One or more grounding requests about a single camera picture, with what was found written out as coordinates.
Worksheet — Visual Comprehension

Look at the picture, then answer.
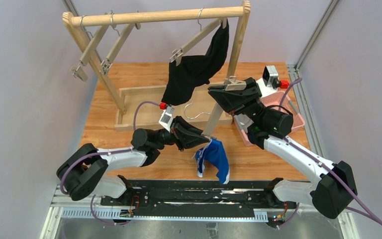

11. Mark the grey underwear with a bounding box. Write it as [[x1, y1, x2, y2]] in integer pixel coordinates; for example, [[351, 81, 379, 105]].
[[236, 114, 254, 128]]

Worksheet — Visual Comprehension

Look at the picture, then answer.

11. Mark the wooden hanger of blue underwear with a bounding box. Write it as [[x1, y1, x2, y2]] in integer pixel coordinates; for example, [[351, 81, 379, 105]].
[[182, 75, 244, 137]]

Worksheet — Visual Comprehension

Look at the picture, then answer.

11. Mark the blue white underwear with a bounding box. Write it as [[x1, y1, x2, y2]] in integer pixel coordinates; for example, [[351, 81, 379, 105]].
[[193, 139, 230, 184]]

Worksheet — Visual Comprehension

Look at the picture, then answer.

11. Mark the wooden hanger of grey underwear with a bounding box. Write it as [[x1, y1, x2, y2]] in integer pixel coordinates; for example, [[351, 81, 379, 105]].
[[100, 11, 141, 75]]

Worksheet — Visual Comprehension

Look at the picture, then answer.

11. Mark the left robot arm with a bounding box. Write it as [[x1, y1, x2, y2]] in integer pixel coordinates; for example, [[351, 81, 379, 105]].
[[56, 116, 210, 201]]

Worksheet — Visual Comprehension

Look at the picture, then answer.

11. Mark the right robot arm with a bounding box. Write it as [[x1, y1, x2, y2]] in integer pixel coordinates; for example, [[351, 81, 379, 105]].
[[208, 78, 358, 219]]

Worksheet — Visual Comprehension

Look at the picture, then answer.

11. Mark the black underwear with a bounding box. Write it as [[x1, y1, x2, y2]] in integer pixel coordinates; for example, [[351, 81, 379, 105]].
[[161, 23, 229, 106]]

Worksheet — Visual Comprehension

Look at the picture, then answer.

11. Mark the wooden hanger of black underwear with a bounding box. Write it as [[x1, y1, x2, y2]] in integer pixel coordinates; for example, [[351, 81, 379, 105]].
[[169, 8, 227, 66]]

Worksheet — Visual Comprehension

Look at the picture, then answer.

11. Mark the pink plastic basket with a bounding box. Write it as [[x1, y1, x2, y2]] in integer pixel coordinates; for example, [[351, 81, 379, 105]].
[[233, 91, 305, 147]]

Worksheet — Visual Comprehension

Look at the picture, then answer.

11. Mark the wooden clothes rack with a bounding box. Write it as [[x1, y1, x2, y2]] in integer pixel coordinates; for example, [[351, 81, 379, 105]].
[[62, 0, 252, 132]]

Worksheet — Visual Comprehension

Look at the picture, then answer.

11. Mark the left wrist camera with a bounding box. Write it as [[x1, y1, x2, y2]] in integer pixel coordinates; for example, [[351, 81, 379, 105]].
[[158, 105, 175, 132]]

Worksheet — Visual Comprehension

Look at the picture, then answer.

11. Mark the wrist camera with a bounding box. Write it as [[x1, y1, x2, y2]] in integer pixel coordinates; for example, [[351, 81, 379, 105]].
[[158, 105, 175, 132], [256, 65, 280, 98]]

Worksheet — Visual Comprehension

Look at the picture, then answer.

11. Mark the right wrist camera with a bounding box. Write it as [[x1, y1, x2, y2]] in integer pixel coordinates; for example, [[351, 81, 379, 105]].
[[256, 65, 280, 98]]

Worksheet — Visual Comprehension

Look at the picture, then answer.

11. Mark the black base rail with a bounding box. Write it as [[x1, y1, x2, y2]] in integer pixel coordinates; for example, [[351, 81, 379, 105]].
[[51, 179, 310, 228]]

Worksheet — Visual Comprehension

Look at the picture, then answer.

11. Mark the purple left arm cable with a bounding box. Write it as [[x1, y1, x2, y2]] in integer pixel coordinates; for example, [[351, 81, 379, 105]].
[[59, 101, 168, 227]]

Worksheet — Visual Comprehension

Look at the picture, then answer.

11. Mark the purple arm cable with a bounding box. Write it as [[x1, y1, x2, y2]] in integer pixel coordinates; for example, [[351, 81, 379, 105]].
[[278, 77, 382, 231], [59, 101, 168, 227]]

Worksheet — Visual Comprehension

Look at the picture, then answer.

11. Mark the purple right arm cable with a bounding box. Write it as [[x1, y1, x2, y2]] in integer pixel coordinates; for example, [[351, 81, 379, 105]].
[[278, 77, 382, 231]]

